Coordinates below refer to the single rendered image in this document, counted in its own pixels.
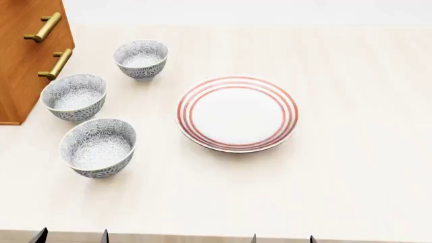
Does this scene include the wooden cabinet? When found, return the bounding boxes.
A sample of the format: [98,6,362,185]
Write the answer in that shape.
[0,0,76,126]

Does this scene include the grey floral patterned bowl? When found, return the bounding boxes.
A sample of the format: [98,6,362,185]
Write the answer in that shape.
[112,38,169,83]
[59,117,138,179]
[40,73,108,124]

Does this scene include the white plate with red rings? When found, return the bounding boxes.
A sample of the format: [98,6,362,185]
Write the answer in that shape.
[175,75,299,155]

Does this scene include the brass drawer handle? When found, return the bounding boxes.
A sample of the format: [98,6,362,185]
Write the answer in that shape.
[37,48,74,81]
[23,11,63,43]

